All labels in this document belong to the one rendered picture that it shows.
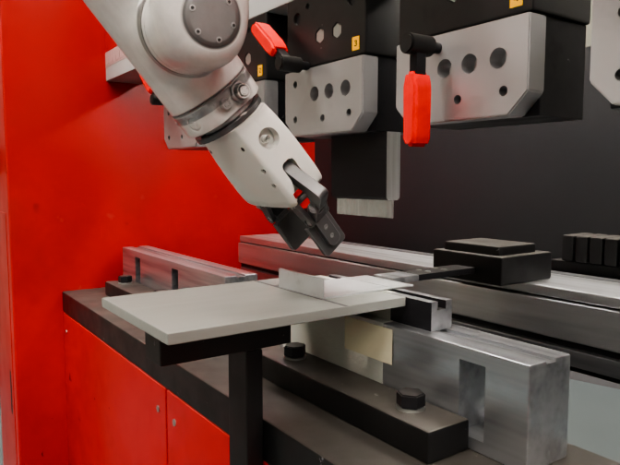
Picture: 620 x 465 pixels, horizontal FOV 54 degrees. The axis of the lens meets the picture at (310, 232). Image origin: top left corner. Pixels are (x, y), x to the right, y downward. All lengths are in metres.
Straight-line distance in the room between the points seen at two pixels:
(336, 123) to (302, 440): 0.34
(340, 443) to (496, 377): 0.16
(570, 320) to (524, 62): 0.41
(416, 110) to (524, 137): 0.65
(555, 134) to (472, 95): 0.61
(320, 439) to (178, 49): 0.37
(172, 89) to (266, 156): 0.10
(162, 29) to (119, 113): 0.99
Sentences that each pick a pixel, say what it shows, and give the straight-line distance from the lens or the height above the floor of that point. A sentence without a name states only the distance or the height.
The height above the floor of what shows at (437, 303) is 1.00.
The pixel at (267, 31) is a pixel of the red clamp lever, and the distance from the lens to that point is 0.76.
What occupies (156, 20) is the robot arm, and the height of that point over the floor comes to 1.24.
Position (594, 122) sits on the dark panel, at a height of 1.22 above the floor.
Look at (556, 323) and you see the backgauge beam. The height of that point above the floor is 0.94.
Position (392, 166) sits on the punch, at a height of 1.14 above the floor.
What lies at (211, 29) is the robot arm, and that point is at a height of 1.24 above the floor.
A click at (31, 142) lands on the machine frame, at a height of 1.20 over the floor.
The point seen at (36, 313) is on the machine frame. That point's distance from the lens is 1.45.
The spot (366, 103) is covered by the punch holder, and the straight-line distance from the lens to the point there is 0.65.
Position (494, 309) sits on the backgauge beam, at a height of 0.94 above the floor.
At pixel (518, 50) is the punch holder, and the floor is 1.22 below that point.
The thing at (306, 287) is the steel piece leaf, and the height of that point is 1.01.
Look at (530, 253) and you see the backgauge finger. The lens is 0.87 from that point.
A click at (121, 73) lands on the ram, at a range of 1.37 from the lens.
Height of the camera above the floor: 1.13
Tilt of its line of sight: 5 degrees down
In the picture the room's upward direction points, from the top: straight up
